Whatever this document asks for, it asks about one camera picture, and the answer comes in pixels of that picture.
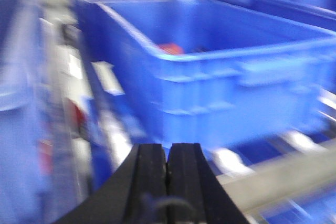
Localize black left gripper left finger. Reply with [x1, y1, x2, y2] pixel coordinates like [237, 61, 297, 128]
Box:
[56, 144, 166, 223]

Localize red item in bin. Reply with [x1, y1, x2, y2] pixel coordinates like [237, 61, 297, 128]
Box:
[158, 43, 184, 55]

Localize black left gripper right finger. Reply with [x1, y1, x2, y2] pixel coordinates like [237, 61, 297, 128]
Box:
[167, 143, 248, 223]

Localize centre blue bin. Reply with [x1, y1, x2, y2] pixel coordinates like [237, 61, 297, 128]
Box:
[73, 0, 335, 149]

